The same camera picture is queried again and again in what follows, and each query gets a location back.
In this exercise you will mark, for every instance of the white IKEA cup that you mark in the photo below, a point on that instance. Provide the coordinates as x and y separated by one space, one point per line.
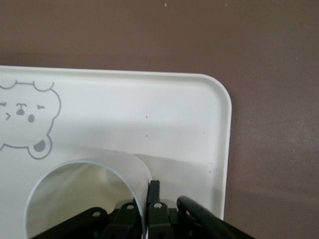
74 189

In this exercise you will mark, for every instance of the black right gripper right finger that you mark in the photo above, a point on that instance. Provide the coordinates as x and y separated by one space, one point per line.
157 216

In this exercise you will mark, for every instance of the brown table cover mat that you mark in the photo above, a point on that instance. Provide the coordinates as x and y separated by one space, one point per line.
159 35

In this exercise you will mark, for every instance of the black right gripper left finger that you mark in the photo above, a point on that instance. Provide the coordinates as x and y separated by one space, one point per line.
119 221

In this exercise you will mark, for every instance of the cream bear print tray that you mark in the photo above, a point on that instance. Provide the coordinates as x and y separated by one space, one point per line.
124 112

